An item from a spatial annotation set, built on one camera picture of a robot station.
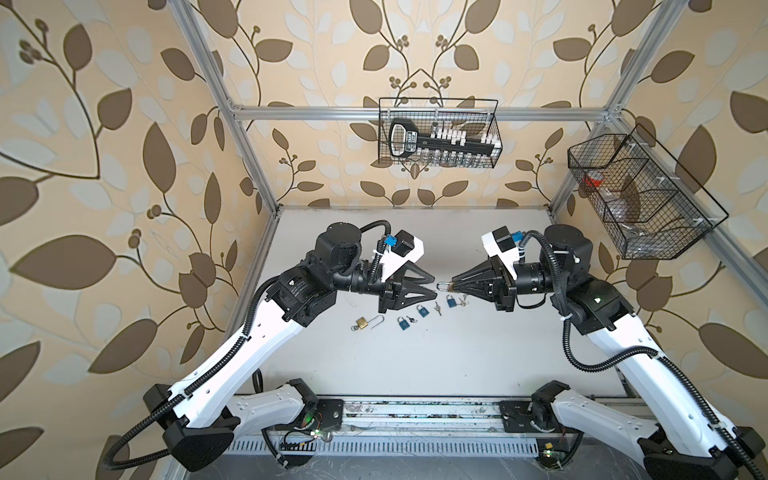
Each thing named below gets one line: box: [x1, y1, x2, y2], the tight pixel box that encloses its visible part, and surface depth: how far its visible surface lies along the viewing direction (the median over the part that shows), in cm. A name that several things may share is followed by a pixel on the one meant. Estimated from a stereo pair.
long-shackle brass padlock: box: [350, 315, 385, 331], surface depth 91 cm
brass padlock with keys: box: [436, 281, 455, 292], surface depth 56 cm
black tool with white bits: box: [389, 118, 504, 158], surface depth 84 cm
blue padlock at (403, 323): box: [397, 316, 418, 331], surface depth 93 cm
